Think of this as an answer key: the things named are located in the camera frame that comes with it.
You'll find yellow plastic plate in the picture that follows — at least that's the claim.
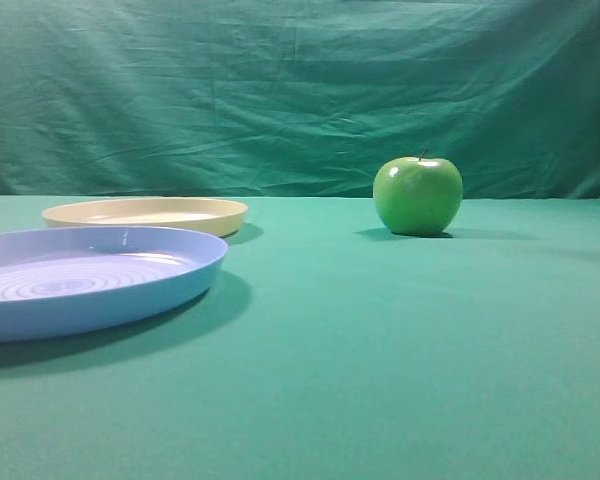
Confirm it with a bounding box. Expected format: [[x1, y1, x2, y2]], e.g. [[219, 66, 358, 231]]
[[42, 197, 248, 237]]

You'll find blue plastic plate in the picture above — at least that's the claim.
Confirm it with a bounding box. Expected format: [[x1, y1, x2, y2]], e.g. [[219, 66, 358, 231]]
[[0, 226, 228, 343]]

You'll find green apple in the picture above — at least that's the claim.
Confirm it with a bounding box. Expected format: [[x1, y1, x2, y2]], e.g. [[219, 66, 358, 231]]
[[372, 154, 464, 237]]

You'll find green backdrop cloth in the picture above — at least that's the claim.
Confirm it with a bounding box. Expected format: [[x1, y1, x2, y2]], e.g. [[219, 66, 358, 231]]
[[0, 1, 600, 199]]

